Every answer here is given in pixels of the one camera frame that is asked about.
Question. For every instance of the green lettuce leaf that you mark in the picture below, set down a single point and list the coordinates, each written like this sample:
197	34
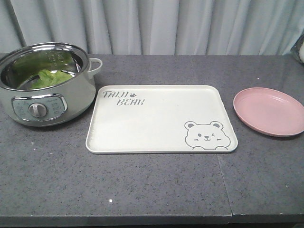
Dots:
47	79

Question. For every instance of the white blender machine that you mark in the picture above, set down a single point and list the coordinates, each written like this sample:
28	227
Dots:
297	50

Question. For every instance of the white pleated curtain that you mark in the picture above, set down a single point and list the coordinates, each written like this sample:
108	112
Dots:
155	27

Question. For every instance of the cream bear serving tray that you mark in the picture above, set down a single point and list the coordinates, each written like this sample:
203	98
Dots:
160	119

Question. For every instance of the pink round plate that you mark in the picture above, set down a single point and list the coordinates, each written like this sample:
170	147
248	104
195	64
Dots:
269	111

